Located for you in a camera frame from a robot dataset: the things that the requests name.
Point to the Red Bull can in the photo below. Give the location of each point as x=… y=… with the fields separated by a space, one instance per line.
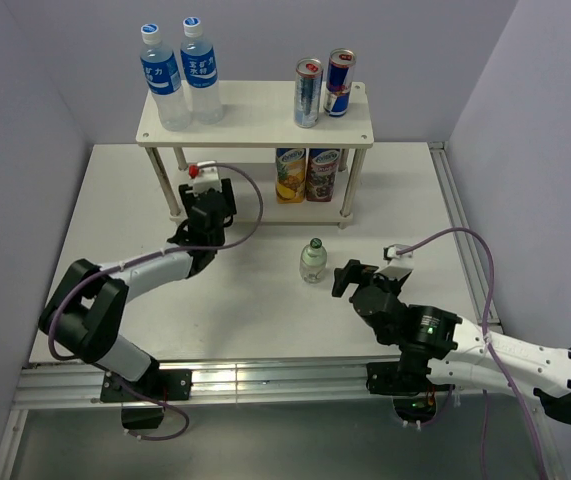
x=308 y=83
x=340 y=70

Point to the white two-tier shelf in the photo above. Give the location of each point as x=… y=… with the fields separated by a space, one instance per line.
x=258 y=119

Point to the yellow pineapple juice carton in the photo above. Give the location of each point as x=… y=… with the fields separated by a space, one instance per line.
x=290 y=175

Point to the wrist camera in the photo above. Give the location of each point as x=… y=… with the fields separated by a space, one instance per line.
x=204 y=177
x=398 y=264

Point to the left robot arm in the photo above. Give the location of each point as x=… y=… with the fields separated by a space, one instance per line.
x=85 y=311

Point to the green cap soda bottle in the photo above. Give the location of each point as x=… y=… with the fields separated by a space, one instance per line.
x=313 y=261

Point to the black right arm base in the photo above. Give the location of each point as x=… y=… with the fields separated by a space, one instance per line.
x=416 y=400

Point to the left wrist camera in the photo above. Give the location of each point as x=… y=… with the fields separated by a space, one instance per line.
x=204 y=177

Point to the blue label water bottle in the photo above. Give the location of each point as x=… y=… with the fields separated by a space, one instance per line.
x=163 y=79
x=201 y=73

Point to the aluminium rail frame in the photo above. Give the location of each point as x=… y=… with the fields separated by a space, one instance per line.
x=279 y=365

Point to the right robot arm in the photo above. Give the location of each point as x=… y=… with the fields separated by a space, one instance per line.
x=439 y=348

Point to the dark red berry juice carton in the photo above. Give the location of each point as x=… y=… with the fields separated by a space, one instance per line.
x=322 y=166

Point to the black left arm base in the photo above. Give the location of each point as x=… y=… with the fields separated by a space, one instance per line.
x=145 y=404

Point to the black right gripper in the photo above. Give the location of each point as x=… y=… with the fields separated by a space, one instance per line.
x=357 y=272

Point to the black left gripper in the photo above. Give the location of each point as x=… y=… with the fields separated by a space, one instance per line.
x=227 y=193

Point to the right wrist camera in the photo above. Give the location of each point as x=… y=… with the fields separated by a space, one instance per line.
x=398 y=264

